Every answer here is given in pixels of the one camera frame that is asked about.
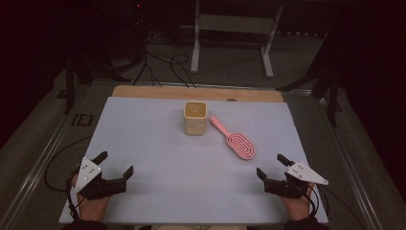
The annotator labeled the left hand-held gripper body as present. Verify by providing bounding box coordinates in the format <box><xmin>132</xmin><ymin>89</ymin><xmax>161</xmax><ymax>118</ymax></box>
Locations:
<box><xmin>74</xmin><ymin>156</ymin><xmax>127</xmax><ymax>201</ymax></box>

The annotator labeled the black cable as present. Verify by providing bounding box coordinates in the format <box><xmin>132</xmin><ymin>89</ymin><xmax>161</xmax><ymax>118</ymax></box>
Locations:
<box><xmin>314</xmin><ymin>183</ymin><xmax>366</xmax><ymax>230</ymax></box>
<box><xmin>132</xmin><ymin>32</ymin><xmax>162</xmax><ymax>87</ymax></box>
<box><xmin>169</xmin><ymin>53</ymin><xmax>197</xmax><ymax>89</ymax></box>
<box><xmin>43</xmin><ymin>135</ymin><xmax>94</xmax><ymax>194</ymax></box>

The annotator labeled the white metal stand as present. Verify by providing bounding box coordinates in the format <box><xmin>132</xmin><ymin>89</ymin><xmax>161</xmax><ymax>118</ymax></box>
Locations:
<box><xmin>190</xmin><ymin>0</ymin><xmax>284</xmax><ymax>80</ymax></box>

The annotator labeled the cream square cup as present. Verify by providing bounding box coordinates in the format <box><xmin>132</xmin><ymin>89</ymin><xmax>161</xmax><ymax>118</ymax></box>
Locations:
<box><xmin>183</xmin><ymin>101</ymin><xmax>209</xmax><ymax>137</ymax></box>

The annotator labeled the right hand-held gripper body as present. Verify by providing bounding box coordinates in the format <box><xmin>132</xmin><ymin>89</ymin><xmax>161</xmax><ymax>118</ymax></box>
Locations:
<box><xmin>263</xmin><ymin>161</ymin><xmax>329</xmax><ymax>199</ymax></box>

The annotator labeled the person's right hand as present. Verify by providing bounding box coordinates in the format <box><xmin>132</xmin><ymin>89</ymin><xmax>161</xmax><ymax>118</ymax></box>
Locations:
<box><xmin>281</xmin><ymin>182</ymin><xmax>316</xmax><ymax>222</ymax></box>

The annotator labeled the black tripod stand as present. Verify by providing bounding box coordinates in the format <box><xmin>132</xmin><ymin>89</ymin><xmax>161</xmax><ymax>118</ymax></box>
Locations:
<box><xmin>277</xmin><ymin>32</ymin><xmax>343</xmax><ymax>128</ymax></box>

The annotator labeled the pink hairbrush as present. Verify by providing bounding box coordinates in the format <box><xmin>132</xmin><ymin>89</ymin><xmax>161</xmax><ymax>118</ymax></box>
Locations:
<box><xmin>209</xmin><ymin>115</ymin><xmax>257</xmax><ymax>161</ymax></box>

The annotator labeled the metal floor rail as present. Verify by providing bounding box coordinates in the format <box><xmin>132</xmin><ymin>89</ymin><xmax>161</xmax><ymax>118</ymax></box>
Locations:
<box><xmin>319</xmin><ymin>95</ymin><xmax>379</xmax><ymax>230</ymax></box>
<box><xmin>0</xmin><ymin>83</ymin><xmax>97</xmax><ymax>230</ymax></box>

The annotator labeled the person's left hand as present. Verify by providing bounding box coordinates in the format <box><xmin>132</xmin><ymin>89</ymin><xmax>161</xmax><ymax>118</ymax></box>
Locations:
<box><xmin>70</xmin><ymin>173</ymin><xmax>113</xmax><ymax>222</ymax></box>

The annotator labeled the dark equipment rack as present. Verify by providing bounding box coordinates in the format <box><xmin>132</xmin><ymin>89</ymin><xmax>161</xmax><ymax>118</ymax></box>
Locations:
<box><xmin>125</xmin><ymin>0</ymin><xmax>152</xmax><ymax>61</ymax></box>

